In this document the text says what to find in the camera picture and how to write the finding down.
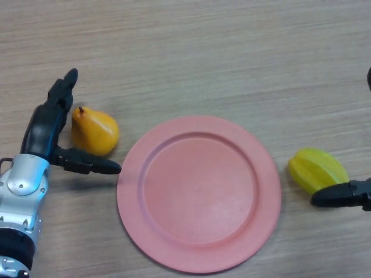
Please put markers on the yellow pear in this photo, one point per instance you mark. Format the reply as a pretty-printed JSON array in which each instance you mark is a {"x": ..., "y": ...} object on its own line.
[{"x": 95, "y": 133}]

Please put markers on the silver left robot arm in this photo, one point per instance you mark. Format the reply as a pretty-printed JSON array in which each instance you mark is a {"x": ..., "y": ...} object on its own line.
[{"x": 23, "y": 179}]

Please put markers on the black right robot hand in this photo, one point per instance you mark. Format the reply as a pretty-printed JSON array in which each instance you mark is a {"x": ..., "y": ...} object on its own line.
[{"x": 339, "y": 195}]

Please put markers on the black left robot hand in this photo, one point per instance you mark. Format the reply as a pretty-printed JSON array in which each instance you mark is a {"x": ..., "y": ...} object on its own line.
[{"x": 40, "y": 130}]

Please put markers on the yellow-green starfruit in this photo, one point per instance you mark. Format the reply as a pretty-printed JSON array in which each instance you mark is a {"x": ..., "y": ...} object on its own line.
[{"x": 316, "y": 166}]

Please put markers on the pink round plate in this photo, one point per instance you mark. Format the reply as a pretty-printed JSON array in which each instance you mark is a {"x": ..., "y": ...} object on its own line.
[{"x": 200, "y": 197}]

